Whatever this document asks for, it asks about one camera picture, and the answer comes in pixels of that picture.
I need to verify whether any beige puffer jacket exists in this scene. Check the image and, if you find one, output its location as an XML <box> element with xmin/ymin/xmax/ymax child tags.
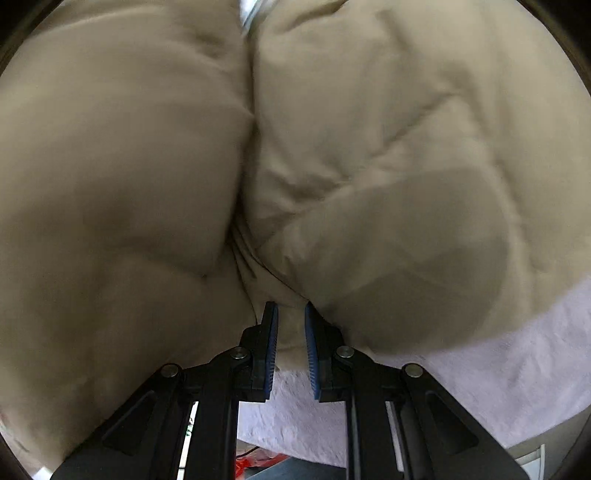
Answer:
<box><xmin>0</xmin><ymin>0</ymin><xmax>591</xmax><ymax>474</ymax></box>

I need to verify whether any lavender bed blanket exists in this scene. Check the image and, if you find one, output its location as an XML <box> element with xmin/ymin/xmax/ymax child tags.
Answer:
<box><xmin>238</xmin><ymin>277</ymin><xmax>591</xmax><ymax>468</ymax></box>

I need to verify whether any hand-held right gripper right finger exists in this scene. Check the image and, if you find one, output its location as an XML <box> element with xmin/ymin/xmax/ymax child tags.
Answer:
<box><xmin>304</xmin><ymin>302</ymin><xmax>532</xmax><ymax>480</ymax></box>

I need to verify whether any red plastic bag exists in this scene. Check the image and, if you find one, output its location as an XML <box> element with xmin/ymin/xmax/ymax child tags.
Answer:
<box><xmin>235</xmin><ymin>455</ymin><xmax>289</xmax><ymax>480</ymax></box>

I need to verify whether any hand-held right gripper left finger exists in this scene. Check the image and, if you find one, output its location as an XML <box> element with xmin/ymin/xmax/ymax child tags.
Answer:
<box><xmin>51</xmin><ymin>301</ymin><xmax>280</xmax><ymax>480</ymax></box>

